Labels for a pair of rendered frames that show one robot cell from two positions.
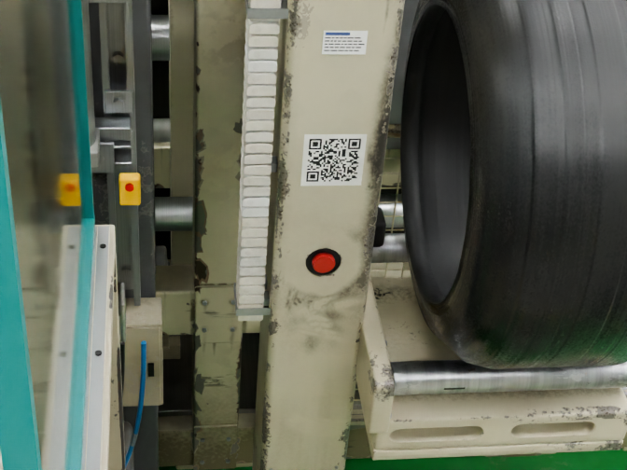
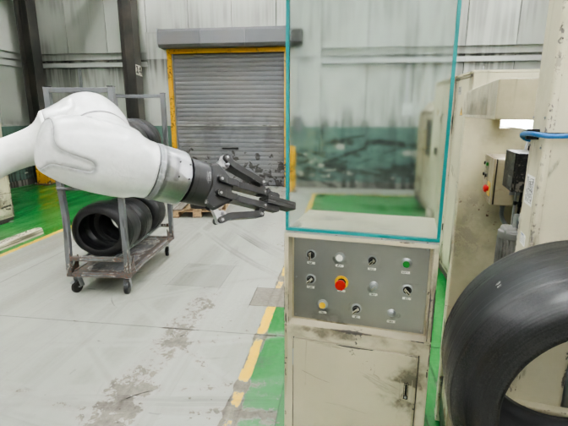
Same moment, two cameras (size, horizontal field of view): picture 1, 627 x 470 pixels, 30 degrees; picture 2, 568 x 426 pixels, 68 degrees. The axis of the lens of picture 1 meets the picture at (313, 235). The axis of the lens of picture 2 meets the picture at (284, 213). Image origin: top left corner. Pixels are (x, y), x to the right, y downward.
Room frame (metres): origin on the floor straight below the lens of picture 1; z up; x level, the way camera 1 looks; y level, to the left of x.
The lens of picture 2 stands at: (1.08, -1.24, 1.70)
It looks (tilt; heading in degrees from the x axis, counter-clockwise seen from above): 13 degrees down; 116
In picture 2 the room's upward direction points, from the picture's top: straight up
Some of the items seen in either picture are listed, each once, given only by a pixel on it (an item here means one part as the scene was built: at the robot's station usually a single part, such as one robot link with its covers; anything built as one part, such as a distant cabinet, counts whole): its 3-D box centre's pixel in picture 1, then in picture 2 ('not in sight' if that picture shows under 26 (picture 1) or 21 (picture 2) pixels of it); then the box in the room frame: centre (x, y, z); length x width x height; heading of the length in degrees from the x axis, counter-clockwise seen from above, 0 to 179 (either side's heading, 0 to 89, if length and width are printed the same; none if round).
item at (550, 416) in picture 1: (496, 407); not in sight; (1.16, -0.28, 0.83); 0.36 x 0.09 x 0.06; 100
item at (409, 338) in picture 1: (470, 357); not in sight; (1.30, -0.25, 0.80); 0.37 x 0.36 x 0.02; 10
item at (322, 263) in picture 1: (323, 260); not in sight; (1.17, -0.02, 1.06); 0.03 x 0.02 x 0.03; 100
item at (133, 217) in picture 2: not in sight; (121, 184); (-2.40, 1.91, 0.96); 1.36 x 0.71 x 1.92; 108
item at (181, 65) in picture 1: (185, 155); not in sight; (2.04, 0.28, 0.61); 0.33 x 0.06 x 0.86; 10
